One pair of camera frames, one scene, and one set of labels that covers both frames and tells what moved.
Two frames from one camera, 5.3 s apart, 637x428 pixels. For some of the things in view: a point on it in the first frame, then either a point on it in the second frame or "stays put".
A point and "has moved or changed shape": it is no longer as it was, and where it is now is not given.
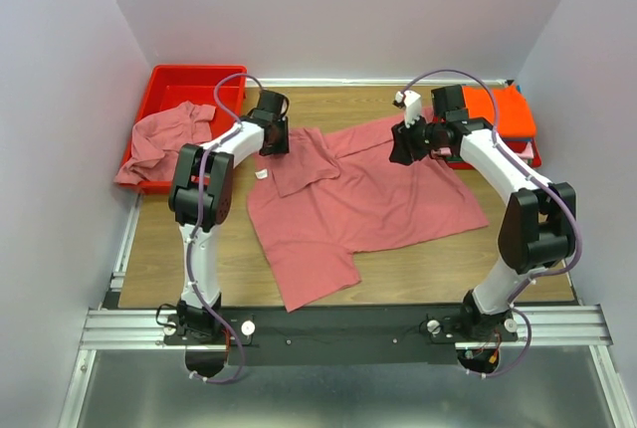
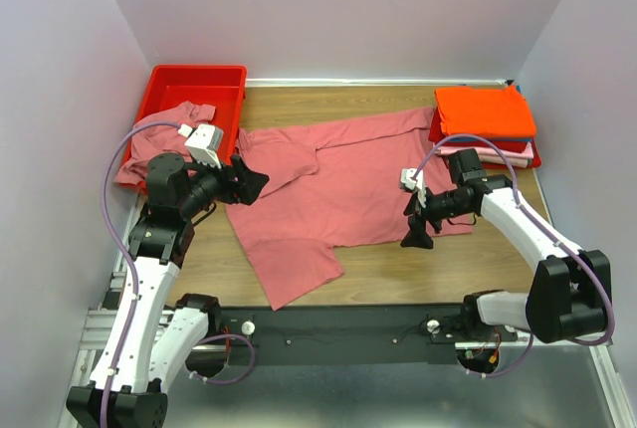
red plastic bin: [171, 86] stays put
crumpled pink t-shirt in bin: [157, 138] stays put
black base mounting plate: [338, 335] stays put
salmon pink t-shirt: [319, 199] has moved or changed shape
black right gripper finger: [408, 143] → [417, 235]
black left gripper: [275, 139] → [234, 179]
